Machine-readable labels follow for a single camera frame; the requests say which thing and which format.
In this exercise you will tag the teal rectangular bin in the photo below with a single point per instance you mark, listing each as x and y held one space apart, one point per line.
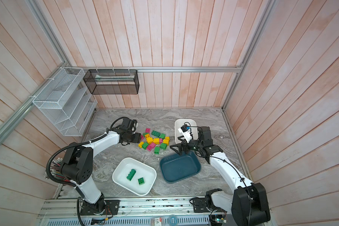
176 167

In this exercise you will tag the white rectangular bin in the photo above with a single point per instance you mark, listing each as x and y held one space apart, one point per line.
142 171
178 136

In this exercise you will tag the green square lego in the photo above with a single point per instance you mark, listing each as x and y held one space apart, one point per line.
141 181

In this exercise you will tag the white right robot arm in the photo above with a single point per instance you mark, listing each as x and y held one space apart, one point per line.
248 202

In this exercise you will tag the black mesh wall basket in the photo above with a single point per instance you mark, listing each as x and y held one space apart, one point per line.
112 81

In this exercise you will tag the long green lego brick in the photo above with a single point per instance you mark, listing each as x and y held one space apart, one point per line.
131 175

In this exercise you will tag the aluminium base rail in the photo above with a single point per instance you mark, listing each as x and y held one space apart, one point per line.
133 211

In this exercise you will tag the white rectangular bin far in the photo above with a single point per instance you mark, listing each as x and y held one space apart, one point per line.
178 136

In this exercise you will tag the dark green 2x4 lego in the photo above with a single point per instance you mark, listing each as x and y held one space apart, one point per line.
155 133

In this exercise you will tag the white rectangular bin near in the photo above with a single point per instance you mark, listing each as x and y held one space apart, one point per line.
142 171

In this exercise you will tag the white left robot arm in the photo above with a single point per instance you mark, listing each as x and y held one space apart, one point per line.
77 164

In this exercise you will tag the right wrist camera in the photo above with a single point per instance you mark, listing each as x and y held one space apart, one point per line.
186 130

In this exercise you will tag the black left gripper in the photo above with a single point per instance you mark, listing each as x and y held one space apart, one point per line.
137 139

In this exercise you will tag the white wire mesh shelf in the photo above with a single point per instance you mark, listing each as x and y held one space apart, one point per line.
68 107

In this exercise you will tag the yellow lego brick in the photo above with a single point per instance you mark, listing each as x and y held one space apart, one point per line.
156 141
149 140
166 140
141 144

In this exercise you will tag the red cup of pencils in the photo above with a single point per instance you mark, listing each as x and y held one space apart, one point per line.
55 165

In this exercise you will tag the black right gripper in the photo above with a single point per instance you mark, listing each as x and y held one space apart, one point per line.
181 145

